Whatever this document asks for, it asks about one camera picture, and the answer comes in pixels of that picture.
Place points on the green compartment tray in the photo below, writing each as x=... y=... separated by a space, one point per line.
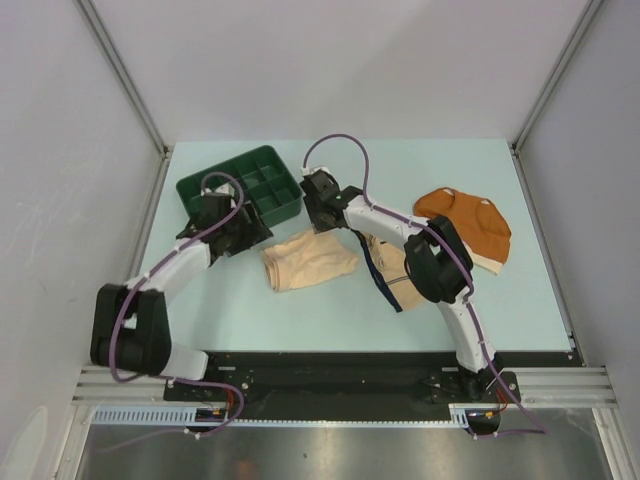
x=267 y=183

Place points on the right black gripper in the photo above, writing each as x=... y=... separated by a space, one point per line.
x=318 y=225

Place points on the orange brown underwear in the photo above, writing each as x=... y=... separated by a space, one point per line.
x=484 y=231

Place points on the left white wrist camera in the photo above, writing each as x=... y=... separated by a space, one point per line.
x=226 y=189

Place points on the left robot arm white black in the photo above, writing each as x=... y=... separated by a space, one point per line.
x=131 y=328

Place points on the right aluminium frame post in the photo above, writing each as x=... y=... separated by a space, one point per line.
x=558 y=71

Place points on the beige navy-trimmed underwear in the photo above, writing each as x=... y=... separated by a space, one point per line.
x=385 y=263

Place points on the left aluminium frame post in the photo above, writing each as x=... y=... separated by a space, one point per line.
x=108 y=48

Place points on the peach boxer underwear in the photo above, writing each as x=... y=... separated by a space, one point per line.
x=307 y=259

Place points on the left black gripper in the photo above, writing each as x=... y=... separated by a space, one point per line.
x=254 y=232

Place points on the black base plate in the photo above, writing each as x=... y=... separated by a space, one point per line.
x=345 y=387

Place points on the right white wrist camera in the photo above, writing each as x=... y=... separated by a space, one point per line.
x=308 y=171

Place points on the aluminium frame post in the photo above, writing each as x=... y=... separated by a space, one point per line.
x=108 y=48
x=558 y=71

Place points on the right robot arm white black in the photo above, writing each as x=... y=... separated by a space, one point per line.
x=435 y=261

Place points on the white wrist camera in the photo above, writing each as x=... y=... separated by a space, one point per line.
x=226 y=189
x=308 y=171

